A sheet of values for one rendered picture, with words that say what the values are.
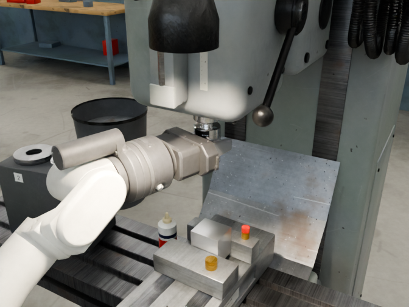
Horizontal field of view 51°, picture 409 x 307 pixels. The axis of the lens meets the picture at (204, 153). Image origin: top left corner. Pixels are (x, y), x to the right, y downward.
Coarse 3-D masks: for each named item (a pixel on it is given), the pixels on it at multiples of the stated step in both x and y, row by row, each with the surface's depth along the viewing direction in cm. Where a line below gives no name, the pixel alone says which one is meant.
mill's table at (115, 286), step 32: (0, 224) 110; (128, 224) 108; (96, 256) 96; (128, 256) 98; (64, 288) 94; (96, 288) 88; (128, 288) 87; (256, 288) 87; (288, 288) 87; (320, 288) 87
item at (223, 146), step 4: (220, 140) 73; (224, 140) 73; (228, 140) 73; (216, 144) 71; (220, 144) 72; (224, 144) 73; (228, 144) 74; (216, 148) 72; (220, 148) 72; (224, 148) 73; (228, 148) 74; (220, 152) 73; (224, 152) 74
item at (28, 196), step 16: (32, 144) 106; (16, 160) 96; (32, 160) 95; (48, 160) 97; (0, 176) 97; (16, 176) 95; (32, 176) 94; (16, 192) 97; (32, 192) 96; (48, 192) 94; (16, 208) 100; (32, 208) 98; (48, 208) 96; (16, 224) 102; (112, 224) 106; (96, 240) 99
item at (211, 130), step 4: (196, 124) 73; (216, 124) 73; (196, 128) 72; (200, 128) 72; (204, 128) 72; (208, 128) 72; (212, 128) 72; (216, 128) 72; (220, 128) 73; (196, 132) 72; (200, 132) 72; (204, 132) 71; (208, 132) 71; (212, 132) 71; (216, 132) 72
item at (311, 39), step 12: (312, 0) 70; (324, 0) 75; (312, 12) 72; (324, 12) 77; (312, 24) 73; (324, 24) 78; (300, 36) 70; (312, 36) 74; (324, 36) 82; (300, 48) 71; (312, 48) 76; (324, 48) 83; (288, 60) 72; (300, 60) 72; (312, 60) 78; (288, 72) 74
